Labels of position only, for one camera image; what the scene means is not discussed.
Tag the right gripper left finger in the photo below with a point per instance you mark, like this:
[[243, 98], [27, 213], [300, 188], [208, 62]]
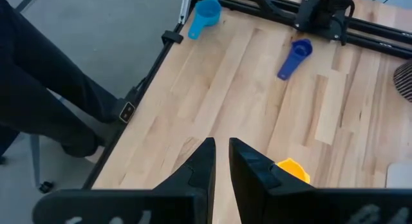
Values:
[[196, 172]]

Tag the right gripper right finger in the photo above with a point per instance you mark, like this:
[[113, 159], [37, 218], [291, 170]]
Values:
[[251, 172]]

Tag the yellow plastic measuring cup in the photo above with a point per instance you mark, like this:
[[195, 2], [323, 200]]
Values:
[[294, 171]]

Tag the small purple measuring cup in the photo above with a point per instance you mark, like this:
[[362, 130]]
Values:
[[294, 60]]

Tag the blue plastic measuring cup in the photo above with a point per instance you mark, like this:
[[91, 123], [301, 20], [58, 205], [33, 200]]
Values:
[[207, 13]]

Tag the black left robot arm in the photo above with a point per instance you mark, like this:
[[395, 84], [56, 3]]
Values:
[[322, 11]]

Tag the grey chair leg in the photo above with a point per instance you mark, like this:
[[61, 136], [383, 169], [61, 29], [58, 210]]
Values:
[[35, 159]]

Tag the green plant in striped pot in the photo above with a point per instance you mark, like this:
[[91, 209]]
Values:
[[405, 82]]

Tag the person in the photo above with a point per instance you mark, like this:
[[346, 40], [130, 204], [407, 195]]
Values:
[[38, 72]]

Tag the black frame bracket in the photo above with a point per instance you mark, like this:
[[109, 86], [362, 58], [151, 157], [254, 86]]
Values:
[[172, 37]]

